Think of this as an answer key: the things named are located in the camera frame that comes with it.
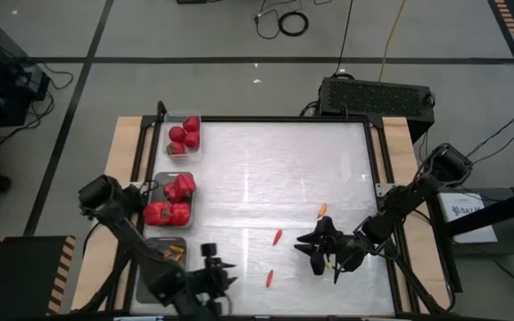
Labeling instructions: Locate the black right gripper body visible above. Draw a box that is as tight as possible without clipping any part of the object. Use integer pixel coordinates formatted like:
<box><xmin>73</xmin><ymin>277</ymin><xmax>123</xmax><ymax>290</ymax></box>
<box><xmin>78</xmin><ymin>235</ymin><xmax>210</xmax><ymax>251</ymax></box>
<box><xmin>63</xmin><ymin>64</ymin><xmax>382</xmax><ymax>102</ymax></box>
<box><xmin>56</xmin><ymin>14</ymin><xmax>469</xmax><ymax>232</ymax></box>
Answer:
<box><xmin>326</xmin><ymin>235</ymin><xmax>368</xmax><ymax>273</ymax></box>

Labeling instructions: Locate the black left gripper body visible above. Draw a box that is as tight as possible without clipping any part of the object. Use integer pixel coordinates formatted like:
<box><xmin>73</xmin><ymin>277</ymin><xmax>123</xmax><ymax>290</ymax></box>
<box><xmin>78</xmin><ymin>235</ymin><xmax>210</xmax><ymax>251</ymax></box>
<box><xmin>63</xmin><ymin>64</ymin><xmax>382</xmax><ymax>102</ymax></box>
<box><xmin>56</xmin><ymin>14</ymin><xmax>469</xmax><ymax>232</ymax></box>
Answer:
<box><xmin>189</xmin><ymin>269</ymin><xmax>225</xmax><ymax>295</ymax></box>

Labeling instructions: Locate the dark translucent plastic basket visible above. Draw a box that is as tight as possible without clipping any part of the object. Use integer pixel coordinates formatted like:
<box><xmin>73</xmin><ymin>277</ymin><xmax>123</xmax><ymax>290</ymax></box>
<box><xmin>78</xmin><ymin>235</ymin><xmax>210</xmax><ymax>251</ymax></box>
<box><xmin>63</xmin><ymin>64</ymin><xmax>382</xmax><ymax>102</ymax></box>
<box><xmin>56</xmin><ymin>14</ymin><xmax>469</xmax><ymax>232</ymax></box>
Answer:
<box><xmin>135</xmin><ymin>236</ymin><xmax>190</xmax><ymax>305</ymax></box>
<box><xmin>146</xmin><ymin>171</ymin><xmax>196</xmax><ymax>231</ymax></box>

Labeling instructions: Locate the wooden side board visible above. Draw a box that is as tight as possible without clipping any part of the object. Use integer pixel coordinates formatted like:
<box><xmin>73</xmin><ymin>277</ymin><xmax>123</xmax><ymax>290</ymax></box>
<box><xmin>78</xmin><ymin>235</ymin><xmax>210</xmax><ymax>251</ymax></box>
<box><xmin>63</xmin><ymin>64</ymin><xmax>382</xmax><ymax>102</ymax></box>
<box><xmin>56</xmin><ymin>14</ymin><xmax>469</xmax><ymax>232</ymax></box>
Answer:
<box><xmin>380</xmin><ymin>116</ymin><xmax>453</xmax><ymax>313</ymax></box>
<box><xmin>70</xmin><ymin>116</ymin><xmax>151</xmax><ymax>313</ymax></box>

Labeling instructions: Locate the white labelled box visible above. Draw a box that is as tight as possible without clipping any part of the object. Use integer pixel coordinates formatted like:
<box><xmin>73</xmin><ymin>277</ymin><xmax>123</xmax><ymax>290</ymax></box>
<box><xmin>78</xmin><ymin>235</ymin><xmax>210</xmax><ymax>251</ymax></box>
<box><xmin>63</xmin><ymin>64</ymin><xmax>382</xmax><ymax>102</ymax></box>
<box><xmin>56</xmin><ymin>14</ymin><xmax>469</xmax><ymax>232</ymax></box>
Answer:
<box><xmin>436</xmin><ymin>190</ymin><xmax>500</xmax><ymax>244</ymax></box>

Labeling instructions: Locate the black perforated computer case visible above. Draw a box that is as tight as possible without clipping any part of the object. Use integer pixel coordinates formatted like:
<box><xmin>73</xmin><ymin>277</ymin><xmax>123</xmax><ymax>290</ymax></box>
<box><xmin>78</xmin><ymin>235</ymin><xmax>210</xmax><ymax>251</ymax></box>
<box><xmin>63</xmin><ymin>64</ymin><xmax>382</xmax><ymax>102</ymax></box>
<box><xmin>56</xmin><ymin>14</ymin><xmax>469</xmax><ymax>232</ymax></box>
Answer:
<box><xmin>318</xmin><ymin>76</ymin><xmax>435</xmax><ymax>144</ymax></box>

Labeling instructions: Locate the clear plastic basket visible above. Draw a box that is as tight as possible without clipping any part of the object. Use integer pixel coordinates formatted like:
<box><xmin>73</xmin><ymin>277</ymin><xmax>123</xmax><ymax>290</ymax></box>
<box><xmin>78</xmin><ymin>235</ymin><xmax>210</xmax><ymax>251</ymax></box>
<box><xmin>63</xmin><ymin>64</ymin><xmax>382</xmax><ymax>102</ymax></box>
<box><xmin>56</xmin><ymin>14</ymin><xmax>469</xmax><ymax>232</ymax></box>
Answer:
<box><xmin>162</xmin><ymin>110</ymin><xmax>203</xmax><ymax>162</ymax></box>

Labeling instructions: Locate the black metal stand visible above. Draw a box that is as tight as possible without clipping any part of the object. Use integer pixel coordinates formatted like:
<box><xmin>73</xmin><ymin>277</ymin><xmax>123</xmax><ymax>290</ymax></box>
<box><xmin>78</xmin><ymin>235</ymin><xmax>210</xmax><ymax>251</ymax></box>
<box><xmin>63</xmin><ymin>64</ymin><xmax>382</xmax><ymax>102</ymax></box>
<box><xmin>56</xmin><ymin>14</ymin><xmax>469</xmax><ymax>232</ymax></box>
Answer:
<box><xmin>426</xmin><ymin>185</ymin><xmax>514</xmax><ymax>295</ymax></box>

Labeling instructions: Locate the black equipment stack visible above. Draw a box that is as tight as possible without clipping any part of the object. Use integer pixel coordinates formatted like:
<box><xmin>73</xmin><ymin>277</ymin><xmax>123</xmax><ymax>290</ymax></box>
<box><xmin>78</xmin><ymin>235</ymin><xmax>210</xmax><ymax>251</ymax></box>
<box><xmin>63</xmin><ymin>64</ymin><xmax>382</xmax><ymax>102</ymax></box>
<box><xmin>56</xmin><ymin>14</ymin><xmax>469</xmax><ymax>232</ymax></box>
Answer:
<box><xmin>0</xmin><ymin>22</ymin><xmax>52</xmax><ymax>128</ymax></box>

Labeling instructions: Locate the black table frame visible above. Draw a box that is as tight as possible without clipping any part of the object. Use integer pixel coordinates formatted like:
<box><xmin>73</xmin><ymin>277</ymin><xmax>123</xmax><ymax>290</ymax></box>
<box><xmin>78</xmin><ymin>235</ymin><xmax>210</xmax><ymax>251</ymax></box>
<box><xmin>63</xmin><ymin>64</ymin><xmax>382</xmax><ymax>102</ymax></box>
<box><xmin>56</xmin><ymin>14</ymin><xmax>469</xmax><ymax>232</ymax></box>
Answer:
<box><xmin>122</xmin><ymin>114</ymin><xmax>403</xmax><ymax>318</ymax></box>

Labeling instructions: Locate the black hanging cable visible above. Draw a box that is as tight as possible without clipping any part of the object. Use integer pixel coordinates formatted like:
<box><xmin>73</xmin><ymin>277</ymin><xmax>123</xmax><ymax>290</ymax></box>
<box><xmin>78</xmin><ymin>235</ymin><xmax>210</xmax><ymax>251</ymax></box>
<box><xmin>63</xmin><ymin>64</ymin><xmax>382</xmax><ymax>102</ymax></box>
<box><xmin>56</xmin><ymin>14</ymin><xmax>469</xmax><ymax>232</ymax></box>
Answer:
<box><xmin>332</xmin><ymin>0</ymin><xmax>355</xmax><ymax>77</ymax></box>

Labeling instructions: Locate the yellow hanging cable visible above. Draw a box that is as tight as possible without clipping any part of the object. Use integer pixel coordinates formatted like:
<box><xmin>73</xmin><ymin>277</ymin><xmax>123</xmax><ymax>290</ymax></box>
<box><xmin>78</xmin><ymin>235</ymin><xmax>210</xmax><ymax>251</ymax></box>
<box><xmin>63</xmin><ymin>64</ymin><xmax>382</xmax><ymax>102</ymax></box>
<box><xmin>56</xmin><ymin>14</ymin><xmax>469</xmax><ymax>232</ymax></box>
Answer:
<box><xmin>377</xmin><ymin>0</ymin><xmax>408</xmax><ymax>83</ymax></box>

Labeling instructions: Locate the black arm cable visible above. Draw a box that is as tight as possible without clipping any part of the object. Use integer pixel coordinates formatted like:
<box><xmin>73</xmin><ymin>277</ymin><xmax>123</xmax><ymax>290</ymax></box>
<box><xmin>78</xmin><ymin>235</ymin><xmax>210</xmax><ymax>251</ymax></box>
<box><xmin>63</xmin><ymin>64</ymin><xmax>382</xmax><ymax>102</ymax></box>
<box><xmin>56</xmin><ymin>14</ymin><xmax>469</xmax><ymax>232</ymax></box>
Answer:
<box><xmin>461</xmin><ymin>106</ymin><xmax>514</xmax><ymax>161</ymax></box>

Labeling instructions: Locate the coiled black cable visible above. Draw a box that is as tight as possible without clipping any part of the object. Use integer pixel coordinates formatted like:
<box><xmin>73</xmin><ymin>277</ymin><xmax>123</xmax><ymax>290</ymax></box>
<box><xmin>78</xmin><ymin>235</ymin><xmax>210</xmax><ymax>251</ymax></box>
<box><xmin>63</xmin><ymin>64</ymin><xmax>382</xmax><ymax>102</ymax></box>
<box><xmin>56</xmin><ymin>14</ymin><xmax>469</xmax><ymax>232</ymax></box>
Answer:
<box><xmin>254</xmin><ymin>0</ymin><xmax>310</xmax><ymax>40</ymax></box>

